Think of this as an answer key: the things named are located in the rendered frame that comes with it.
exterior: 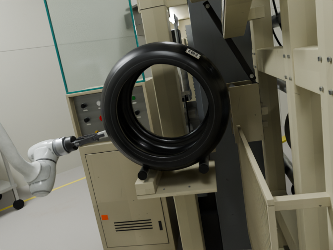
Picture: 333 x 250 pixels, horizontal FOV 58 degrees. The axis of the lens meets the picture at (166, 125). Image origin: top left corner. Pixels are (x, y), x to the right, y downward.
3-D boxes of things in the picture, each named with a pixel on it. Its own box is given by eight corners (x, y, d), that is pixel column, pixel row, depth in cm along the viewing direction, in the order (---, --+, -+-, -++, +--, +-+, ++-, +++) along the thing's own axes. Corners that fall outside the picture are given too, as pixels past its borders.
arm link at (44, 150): (65, 144, 157) (62, 166, 149) (39, 151, 160) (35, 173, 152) (52, 133, 148) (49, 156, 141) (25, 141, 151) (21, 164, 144)
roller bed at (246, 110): (232, 133, 176) (226, 83, 170) (257, 130, 174) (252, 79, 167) (235, 143, 157) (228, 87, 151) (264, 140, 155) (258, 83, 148)
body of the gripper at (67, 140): (61, 140, 144) (78, 135, 142) (69, 135, 152) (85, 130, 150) (67, 154, 145) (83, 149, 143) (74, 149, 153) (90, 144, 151)
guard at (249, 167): (248, 232, 179) (234, 121, 164) (250, 232, 179) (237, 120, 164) (287, 403, 93) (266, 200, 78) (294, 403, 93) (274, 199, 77)
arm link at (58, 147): (58, 136, 153) (69, 133, 152) (65, 153, 155) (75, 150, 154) (50, 142, 144) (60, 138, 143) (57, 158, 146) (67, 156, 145)
